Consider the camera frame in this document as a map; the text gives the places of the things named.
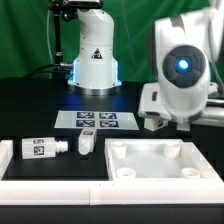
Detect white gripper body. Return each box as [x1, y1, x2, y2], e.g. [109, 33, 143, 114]
[138, 83, 224, 127]

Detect white square table top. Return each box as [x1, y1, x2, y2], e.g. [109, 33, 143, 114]
[104, 139, 222, 183]

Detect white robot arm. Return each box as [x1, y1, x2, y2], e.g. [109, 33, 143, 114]
[68, 0, 224, 130]

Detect white paper marker sheet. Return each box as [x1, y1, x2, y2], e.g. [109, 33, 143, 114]
[54, 111, 138, 130]

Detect green backdrop curtain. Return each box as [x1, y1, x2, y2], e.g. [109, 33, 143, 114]
[0, 0, 209, 82]

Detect white U-shaped obstacle frame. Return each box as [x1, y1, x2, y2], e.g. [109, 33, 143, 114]
[0, 140, 224, 205]

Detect black camera stand pole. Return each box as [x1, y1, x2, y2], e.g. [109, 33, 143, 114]
[47, 0, 104, 80]

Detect black cables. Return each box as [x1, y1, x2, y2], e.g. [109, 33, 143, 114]
[21, 63, 73, 80]

